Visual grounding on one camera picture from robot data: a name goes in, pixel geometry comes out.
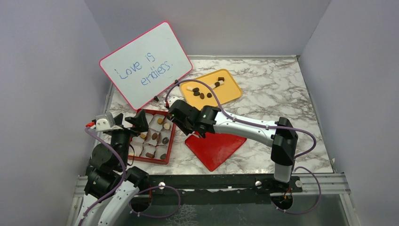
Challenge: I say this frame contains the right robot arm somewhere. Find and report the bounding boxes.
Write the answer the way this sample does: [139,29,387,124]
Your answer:
[168,100,298,192]

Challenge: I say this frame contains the dark round chocolate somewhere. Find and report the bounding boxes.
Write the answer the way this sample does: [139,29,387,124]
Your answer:
[162,137,169,144]

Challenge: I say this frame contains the red chocolate box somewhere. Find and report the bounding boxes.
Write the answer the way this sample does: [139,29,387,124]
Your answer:
[128,110,176,165]

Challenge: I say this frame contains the white board with pink frame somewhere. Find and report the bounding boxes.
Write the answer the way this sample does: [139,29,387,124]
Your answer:
[99,21,193,110]

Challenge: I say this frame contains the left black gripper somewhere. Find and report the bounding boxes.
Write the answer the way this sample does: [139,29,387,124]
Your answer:
[112,108,149,169]

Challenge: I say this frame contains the red box lid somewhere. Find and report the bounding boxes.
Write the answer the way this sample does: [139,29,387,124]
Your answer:
[185,133,247,172]

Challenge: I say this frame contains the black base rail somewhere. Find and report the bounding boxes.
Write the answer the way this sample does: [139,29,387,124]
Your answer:
[131,174,302,208]

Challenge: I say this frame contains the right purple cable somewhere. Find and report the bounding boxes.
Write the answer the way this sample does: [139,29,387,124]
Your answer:
[164,79,322,215]

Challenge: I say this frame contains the yellow plastic tray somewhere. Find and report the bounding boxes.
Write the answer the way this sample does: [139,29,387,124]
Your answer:
[180,69,242,110]

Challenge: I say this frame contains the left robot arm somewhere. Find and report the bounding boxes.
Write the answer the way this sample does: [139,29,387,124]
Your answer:
[75,109,149,226]

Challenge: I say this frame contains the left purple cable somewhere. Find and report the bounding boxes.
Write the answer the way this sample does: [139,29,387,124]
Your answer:
[78,127,127,226]

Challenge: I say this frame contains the brown square chocolate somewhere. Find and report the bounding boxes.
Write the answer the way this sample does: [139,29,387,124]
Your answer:
[145,153,155,159]

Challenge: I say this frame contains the purple cable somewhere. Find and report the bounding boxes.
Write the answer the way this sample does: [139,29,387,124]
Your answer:
[164,79,322,215]
[78,127,127,226]

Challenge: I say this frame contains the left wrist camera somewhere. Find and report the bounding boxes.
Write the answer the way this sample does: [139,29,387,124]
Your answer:
[85,113,122,132]

